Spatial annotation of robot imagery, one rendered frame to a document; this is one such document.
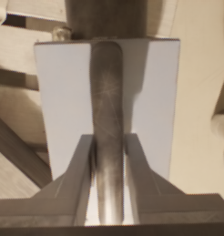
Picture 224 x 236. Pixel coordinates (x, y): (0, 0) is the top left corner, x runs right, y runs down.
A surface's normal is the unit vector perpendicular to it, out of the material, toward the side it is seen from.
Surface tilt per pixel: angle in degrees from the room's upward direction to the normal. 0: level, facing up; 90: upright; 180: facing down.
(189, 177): 0
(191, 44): 0
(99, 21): 10
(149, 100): 0
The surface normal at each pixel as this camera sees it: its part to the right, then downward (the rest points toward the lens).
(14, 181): 0.00, 0.29
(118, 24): 0.23, 0.28
